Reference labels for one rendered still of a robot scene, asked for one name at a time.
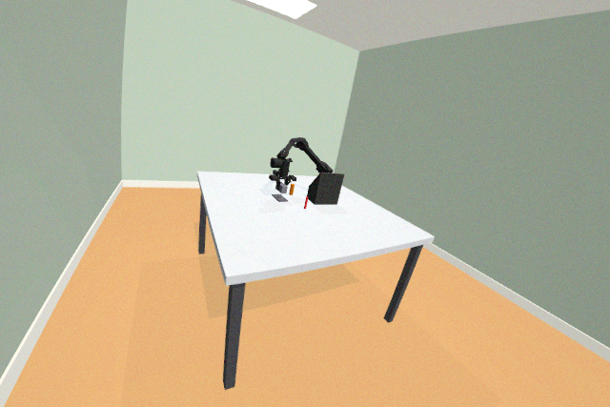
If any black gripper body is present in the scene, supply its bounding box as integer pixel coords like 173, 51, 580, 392
269, 168, 296, 181

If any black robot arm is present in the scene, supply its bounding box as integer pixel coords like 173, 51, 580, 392
270, 137, 333, 173

